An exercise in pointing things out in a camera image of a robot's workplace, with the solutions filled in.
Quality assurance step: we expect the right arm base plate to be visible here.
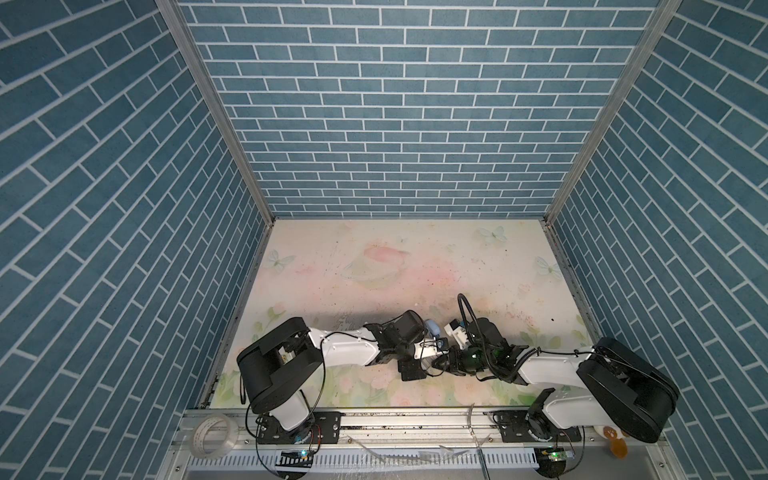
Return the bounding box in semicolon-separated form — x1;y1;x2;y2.
488;409;582;444

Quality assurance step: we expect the aluminium front rail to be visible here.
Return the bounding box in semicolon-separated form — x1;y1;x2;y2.
170;405;661;451

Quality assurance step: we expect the green circuit board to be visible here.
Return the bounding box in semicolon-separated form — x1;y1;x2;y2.
534;447;569;479
275;451;314;471

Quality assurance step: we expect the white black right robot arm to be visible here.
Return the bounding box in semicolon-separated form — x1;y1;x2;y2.
431;318;680;443

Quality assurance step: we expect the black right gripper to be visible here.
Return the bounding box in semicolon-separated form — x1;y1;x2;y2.
428;344;494;377

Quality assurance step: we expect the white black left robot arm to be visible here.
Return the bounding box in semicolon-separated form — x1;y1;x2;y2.
236;310;427;434

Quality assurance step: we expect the green circuit board left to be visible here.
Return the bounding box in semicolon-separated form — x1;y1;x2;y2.
275;451;314;471

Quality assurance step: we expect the green circuit board right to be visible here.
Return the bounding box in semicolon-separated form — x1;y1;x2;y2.
534;447;569;479

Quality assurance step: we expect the brown white plush toy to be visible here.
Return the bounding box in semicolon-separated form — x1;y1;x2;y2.
598;426;628;459

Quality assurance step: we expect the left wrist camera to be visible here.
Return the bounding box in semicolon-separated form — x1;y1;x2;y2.
414;338;449;361

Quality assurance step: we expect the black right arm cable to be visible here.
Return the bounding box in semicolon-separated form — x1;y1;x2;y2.
457;292;529;379

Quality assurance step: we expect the clear tape roll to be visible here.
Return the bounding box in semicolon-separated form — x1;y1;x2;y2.
190;414;239;460

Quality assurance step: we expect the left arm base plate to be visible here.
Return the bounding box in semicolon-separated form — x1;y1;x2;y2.
256;411;343;446

